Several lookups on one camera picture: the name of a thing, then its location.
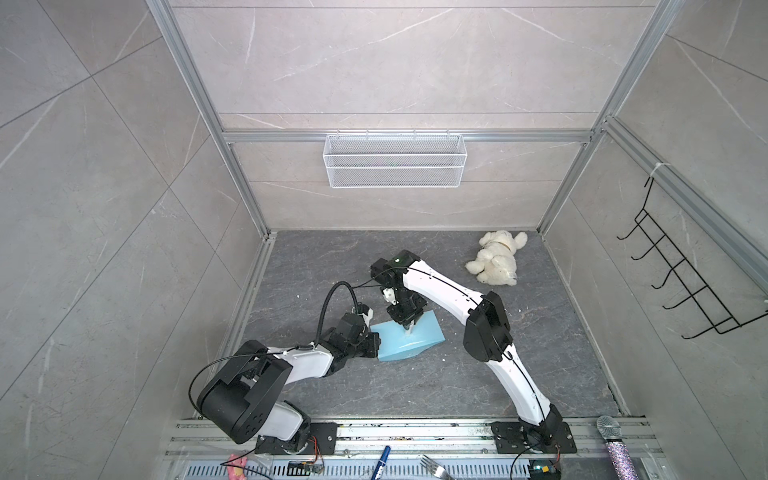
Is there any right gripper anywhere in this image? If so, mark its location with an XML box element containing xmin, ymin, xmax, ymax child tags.
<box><xmin>385</xmin><ymin>291</ymin><xmax>425</xmax><ymax>329</ymax></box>

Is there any light blue envelope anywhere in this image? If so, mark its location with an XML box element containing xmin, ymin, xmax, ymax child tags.
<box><xmin>371</xmin><ymin>311</ymin><xmax>445</xmax><ymax>362</ymax></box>

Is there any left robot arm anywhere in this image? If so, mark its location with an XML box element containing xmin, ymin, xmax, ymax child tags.
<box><xmin>188</xmin><ymin>281</ymin><xmax>381</xmax><ymax>453</ymax></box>

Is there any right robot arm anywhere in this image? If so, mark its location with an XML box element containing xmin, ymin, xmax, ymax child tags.
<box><xmin>370</xmin><ymin>250</ymin><xmax>576</xmax><ymax>453</ymax></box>

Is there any white plush teddy bear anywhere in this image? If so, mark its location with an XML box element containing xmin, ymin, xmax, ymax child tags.
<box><xmin>465</xmin><ymin>230</ymin><xmax>528</xmax><ymax>286</ymax></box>

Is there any blue marker pen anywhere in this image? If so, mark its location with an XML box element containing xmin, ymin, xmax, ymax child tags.
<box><xmin>370</xmin><ymin>445</ymin><xmax>391</xmax><ymax>480</ymax></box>

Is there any silver fork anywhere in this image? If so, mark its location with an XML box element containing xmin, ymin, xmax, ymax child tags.
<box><xmin>420</xmin><ymin>455</ymin><xmax>454</xmax><ymax>480</ymax></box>

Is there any pink small object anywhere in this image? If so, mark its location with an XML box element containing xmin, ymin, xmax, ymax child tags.
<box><xmin>226</xmin><ymin>455</ymin><xmax>247</xmax><ymax>480</ymax></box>

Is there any glitter pink microphone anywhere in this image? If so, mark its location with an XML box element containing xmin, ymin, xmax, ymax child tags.
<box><xmin>596</xmin><ymin>415</ymin><xmax>639</xmax><ymax>480</ymax></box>

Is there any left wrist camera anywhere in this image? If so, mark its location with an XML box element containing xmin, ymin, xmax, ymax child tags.
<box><xmin>356</xmin><ymin>303</ymin><xmax>374</xmax><ymax>328</ymax></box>

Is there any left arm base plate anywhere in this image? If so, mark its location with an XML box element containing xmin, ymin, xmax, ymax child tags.
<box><xmin>255</xmin><ymin>422</ymin><xmax>339</xmax><ymax>456</ymax></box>

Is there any white wire mesh basket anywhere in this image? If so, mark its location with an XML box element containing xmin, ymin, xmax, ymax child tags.
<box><xmin>323</xmin><ymin>133</ymin><xmax>468</xmax><ymax>189</ymax></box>

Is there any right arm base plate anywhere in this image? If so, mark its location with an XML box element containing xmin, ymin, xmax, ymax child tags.
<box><xmin>490</xmin><ymin>422</ymin><xmax>577</xmax><ymax>454</ymax></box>

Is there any black wire hook rack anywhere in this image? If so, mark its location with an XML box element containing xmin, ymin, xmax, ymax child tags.
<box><xmin>616</xmin><ymin>177</ymin><xmax>767</xmax><ymax>340</ymax></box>

